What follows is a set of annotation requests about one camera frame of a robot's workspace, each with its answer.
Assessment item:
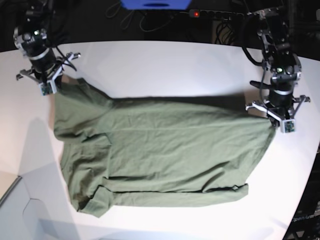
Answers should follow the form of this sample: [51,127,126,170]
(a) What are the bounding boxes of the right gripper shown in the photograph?
[15,51,81,96]

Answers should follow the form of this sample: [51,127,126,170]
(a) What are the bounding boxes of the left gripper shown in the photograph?
[245,95,311,133]

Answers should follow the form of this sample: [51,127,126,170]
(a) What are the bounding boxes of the green t-shirt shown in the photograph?
[54,79,276,217]

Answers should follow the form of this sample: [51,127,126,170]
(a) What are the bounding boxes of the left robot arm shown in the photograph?
[241,1,310,134]

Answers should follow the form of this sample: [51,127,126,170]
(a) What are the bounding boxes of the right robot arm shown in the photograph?
[13,0,81,96]

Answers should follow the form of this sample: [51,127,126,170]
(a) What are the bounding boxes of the blue box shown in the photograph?
[120,0,191,10]

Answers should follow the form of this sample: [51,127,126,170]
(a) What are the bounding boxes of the black power strip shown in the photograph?
[188,9,245,21]

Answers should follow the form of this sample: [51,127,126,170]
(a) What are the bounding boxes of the grey floor cables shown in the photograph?
[104,0,181,33]

